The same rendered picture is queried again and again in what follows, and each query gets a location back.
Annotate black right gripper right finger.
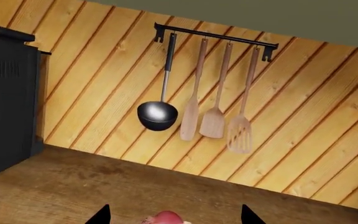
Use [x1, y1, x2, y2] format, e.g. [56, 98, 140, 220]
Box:
[241, 203, 267, 224]

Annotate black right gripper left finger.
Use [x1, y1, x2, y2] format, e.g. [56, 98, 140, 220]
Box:
[84, 203, 111, 224]

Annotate red onion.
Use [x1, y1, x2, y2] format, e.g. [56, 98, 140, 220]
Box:
[140, 210, 191, 224]

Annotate slotted wooden turner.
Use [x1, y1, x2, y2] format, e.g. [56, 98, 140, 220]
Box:
[226, 47, 260, 155]

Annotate wide wooden turner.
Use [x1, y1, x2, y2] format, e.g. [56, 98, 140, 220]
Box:
[199, 41, 234, 139]

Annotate black steel ladle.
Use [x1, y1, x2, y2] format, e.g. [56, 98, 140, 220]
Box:
[136, 32, 179, 132]

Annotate narrow wooden spatula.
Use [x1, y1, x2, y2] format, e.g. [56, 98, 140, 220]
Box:
[179, 37, 209, 142]

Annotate black kitchen appliance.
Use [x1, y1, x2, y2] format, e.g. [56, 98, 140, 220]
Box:
[0, 22, 52, 178]

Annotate black wall utensil rail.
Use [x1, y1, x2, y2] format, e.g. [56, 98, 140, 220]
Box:
[154, 21, 280, 63]

